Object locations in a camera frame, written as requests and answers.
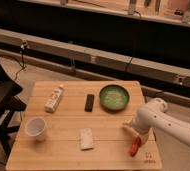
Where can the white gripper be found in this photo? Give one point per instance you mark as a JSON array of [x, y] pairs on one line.
[[134, 131]]

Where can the black office chair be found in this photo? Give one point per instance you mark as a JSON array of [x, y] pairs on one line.
[[9, 104]]

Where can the white paper cup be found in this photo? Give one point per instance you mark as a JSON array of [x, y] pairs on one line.
[[36, 128]]

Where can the white plastic bottle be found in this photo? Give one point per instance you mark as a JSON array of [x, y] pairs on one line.
[[54, 99]]

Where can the green bowl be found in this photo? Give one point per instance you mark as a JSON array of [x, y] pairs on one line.
[[114, 97]]

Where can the black remote control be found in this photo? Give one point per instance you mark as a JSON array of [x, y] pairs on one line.
[[89, 103]]

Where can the white folded cloth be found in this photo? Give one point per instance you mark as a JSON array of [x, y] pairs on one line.
[[86, 139]]

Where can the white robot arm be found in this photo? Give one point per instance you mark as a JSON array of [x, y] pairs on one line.
[[153, 115]]

